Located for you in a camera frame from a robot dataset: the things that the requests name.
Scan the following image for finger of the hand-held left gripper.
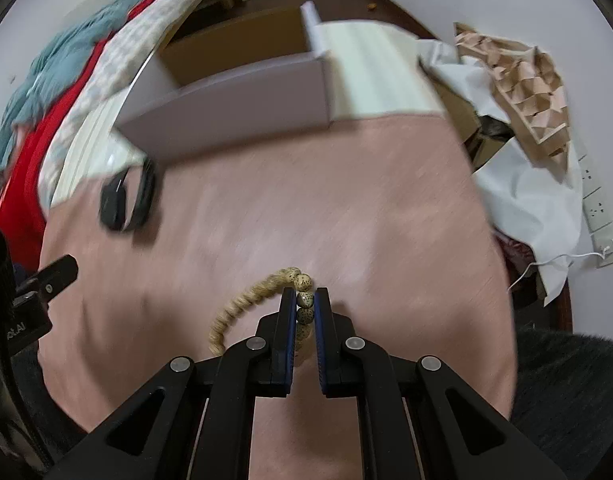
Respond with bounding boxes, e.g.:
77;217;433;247
14;255;80;306

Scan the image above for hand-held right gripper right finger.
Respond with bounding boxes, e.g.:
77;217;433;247
313;286;569;480

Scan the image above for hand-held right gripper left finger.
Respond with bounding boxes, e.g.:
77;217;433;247
39;287;298;480

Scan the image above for wooden bead bracelet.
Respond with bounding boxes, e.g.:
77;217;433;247
208;267;318;358

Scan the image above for white cardboard box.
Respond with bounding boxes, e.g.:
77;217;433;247
115;1;334;163

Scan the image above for black smartwatch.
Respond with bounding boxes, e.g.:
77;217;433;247
99;157;158;233

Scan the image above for pink and striped tablecloth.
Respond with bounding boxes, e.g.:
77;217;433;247
36;20;519;480

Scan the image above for dark red patterned cloth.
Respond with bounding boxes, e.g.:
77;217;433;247
496;232;537;267

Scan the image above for blue quilt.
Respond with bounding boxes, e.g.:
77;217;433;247
0;0;154;181

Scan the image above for white cloth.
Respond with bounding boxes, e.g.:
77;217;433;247
416;37;587;306

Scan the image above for checkered mattress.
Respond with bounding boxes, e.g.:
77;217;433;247
39;0;222;211

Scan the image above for brown cardboard box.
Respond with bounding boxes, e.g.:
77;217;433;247
431;80;512;171

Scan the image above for white power strip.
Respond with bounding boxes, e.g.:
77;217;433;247
576;152;613;268

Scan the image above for beige geometric patterned scarf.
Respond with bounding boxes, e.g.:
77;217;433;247
453;22;572;168

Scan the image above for white cable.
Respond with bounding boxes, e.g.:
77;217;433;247
506;245;613;293

